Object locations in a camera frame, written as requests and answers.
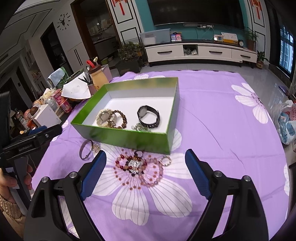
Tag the red knot wall hanging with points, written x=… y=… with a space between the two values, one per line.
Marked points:
x=256 y=7
x=118 y=5

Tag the pink pen cup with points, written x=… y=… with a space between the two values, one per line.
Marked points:
x=91 y=89

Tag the black wall clock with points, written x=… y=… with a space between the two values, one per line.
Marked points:
x=63 y=22

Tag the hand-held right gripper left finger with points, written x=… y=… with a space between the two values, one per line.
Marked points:
x=94 y=171

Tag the small black alarm clock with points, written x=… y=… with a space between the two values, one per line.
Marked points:
x=241 y=43

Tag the purple floral tablecloth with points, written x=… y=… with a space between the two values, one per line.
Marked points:
x=219 y=139

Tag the green cardboard box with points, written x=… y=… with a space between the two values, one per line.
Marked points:
x=129 y=139

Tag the white cardboard box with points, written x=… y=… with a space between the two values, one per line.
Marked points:
x=45 y=118

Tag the white plastic bag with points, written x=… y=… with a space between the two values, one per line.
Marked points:
x=285 y=120

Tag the tall potted plant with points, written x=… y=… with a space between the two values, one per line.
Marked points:
x=251 y=38

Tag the pink carton pack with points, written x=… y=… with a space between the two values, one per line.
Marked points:
x=62 y=102

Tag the green basin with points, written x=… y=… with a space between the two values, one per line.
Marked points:
x=106 y=61

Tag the dark glass bottle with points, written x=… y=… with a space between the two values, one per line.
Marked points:
x=19 y=118

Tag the silver bangle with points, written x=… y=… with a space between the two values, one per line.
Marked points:
x=80 y=151

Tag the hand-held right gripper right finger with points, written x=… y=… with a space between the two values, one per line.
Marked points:
x=196 y=171

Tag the gold brooch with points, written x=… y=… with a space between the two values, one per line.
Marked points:
x=96 y=148

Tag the dark window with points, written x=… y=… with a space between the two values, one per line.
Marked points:
x=285 y=48

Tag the gold wristwatch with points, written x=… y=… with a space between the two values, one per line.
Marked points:
x=104 y=115

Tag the yellow and white box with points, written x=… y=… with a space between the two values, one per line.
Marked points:
x=229 y=37

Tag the translucent storage bin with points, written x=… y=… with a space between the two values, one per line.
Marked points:
x=155 y=37

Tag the potted plant black planter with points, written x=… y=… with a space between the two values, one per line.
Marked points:
x=128 y=52

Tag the light blue cloth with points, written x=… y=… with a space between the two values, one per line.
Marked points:
x=55 y=75

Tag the white paper sheet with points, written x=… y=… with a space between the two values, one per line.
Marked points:
x=76 y=90

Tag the black television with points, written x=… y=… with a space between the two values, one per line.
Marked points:
x=196 y=11

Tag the black wristwatch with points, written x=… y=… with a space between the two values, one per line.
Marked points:
x=142 y=111

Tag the beige jar brown lid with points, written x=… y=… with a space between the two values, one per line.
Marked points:
x=99 y=77

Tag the small potted plant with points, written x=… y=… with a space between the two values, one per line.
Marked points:
x=261 y=59

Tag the pink desk device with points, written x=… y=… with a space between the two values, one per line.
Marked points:
x=218 y=38

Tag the green plastic basket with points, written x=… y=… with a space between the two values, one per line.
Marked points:
x=67 y=80

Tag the green jade pendant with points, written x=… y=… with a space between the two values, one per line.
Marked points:
x=140 y=127

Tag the grey plastic bin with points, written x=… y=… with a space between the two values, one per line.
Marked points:
x=107 y=73

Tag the white figurine pen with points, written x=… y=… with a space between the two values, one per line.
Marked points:
x=95 y=60

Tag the person's left hand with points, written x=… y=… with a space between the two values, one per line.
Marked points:
x=7 y=185

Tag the white television cabinet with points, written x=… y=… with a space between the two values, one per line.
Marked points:
x=212 y=52

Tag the white power strip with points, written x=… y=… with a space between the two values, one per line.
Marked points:
x=204 y=26

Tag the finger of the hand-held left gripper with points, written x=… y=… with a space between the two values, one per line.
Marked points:
x=52 y=133
x=38 y=129

